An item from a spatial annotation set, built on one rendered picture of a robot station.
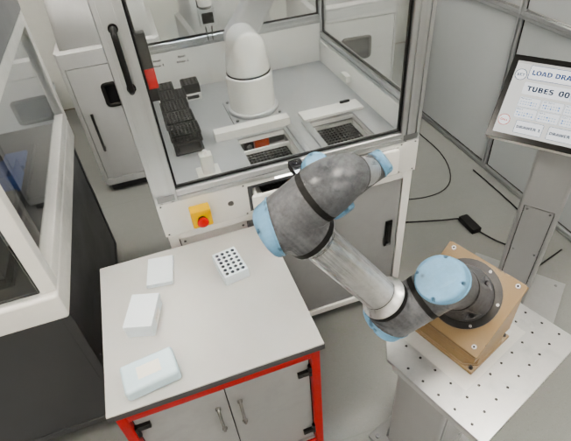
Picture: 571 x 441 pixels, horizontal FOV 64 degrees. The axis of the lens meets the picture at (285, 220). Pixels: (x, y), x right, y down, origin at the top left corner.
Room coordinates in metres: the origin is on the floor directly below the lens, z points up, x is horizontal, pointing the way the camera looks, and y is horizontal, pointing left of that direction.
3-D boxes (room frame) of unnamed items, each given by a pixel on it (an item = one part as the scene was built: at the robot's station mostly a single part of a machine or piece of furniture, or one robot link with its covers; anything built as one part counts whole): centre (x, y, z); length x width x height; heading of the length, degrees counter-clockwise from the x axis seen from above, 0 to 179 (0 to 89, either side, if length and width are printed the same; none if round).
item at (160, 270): (1.11, 0.45, 0.77); 0.13 x 0.09 x 0.02; 7
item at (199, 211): (1.25, 0.30, 0.88); 0.07 x 0.05 x 0.07; 105
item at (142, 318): (0.91, 0.47, 0.79); 0.13 x 0.09 x 0.05; 178
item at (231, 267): (1.09, 0.20, 0.78); 0.12 x 0.08 x 0.04; 24
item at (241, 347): (0.96, 0.30, 0.38); 0.62 x 0.58 x 0.76; 105
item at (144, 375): (0.70, 0.41, 0.78); 0.15 x 0.10 x 0.04; 113
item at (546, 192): (1.40, -1.06, 0.51); 0.50 x 0.45 x 1.02; 142
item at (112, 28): (1.23, 0.39, 1.45); 0.05 x 0.03 x 0.19; 15
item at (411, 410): (0.77, -0.46, 0.38); 0.30 x 0.30 x 0.76; 34
